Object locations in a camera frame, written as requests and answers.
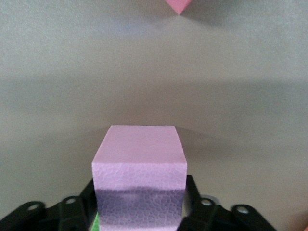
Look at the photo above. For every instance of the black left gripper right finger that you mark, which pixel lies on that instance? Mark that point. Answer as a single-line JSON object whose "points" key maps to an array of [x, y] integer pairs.
{"points": [[204, 216]]}

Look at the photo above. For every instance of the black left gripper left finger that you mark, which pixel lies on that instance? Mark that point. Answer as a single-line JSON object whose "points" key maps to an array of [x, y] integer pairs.
{"points": [[72, 214]]}

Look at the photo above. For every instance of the green foam cube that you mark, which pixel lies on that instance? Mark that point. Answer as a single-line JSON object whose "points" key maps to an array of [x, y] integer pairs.
{"points": [[96, 225]]}

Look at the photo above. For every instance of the pink foam cube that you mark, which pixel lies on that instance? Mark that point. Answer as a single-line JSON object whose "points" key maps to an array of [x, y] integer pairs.
{"points": [[139, 149]]}

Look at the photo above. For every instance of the red foam cube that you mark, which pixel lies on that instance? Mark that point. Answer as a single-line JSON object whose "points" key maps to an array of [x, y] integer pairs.
{"points": [[178, 6]]}

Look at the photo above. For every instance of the orange foam cube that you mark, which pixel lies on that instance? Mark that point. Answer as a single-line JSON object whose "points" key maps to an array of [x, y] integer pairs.
{"points": [[306, 228]]}

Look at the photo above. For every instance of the large table cover sheet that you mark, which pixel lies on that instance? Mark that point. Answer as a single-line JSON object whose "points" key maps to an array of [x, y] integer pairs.
{"points": [[154, 72]]}

